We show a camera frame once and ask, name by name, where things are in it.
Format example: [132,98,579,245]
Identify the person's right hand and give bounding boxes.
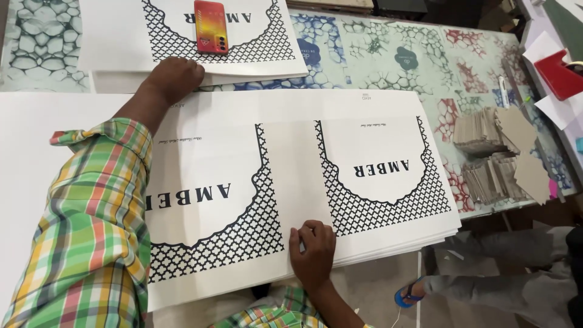
[289,220,337,292]

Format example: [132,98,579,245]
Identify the person's left hand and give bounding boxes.
[145,56,206,106]

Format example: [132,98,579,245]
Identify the large white printed paper sheet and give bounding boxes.
[0,89,458,313]

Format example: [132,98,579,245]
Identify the orange red smartphone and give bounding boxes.
[193,0,230,56]

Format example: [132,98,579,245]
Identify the small pile of printed sheets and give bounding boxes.
[77,0,309,94]

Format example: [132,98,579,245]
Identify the green plaid shirt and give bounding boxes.
[0,118,375,328]

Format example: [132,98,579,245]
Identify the marbled patterned table cover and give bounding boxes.
[0,0,579,220]

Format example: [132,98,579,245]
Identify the thick stack of printed sheets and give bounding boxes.
[291,219,462,275]

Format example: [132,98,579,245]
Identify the stack of grey cardboard pieces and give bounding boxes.
[453,106,538,158]
[462,152,553,206]

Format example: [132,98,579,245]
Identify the blue sandal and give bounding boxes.
[394,276,427,309]

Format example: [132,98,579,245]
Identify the white pen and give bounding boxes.
[498,75,510,109]

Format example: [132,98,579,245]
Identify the heap of white papers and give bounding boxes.
[519,0,583,131]

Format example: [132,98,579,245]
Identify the red tape dispenser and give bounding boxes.
[533,49,583,102]

